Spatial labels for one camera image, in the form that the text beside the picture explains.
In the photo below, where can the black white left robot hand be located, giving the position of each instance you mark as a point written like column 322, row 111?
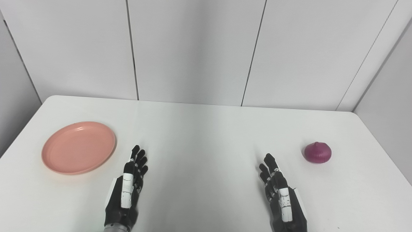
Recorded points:
column 128, row 190

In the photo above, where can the purple red onion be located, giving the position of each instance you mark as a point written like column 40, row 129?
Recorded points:
column 318, row 153

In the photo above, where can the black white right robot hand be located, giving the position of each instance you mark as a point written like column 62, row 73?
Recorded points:
column 285, row 203

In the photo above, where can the pink round plate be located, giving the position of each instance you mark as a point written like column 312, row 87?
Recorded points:
column 78, row 148

